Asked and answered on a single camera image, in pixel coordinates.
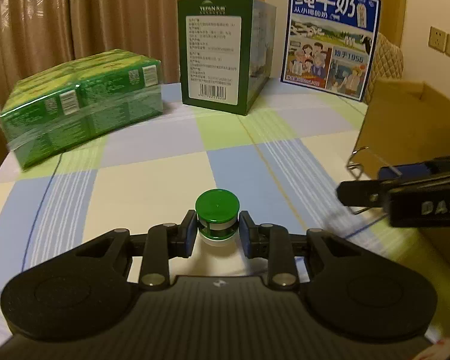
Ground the metal wire rack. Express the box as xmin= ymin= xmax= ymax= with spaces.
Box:
xmin=345 ymin=146 xmax=402 ymax=215

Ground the green capped small jar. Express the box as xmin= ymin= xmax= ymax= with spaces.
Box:
xmin=195 ymin=189 xmax=240 ymax=246

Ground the brown cardboard box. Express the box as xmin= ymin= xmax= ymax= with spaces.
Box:
xmin=353 ymin=80 xmax=450 ymax=264

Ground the checkered tablecloth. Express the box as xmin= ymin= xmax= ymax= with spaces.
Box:
xmin=0 ymin=80 xmax=450 ymax=345

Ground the beige quilted chair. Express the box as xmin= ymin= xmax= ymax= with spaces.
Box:
xmin=363 ymin=33 xmax=404 ymax=104

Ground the blue milk carton box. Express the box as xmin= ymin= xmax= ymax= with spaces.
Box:
xmin=280 ymin=0 xmax=381 ymax=102

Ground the green shrink-wrapped carton pack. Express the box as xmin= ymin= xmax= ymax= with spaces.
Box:
xmin=0 ymin=49 xmax=163 ymax=169

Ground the green milk carton box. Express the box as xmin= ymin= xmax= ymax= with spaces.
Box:
xmin=178 ymin=0 xmax=276 ymax=116

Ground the double wall socket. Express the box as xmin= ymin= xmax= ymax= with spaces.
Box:
xmin=428 ymin=26 xmax=450 ymax=57

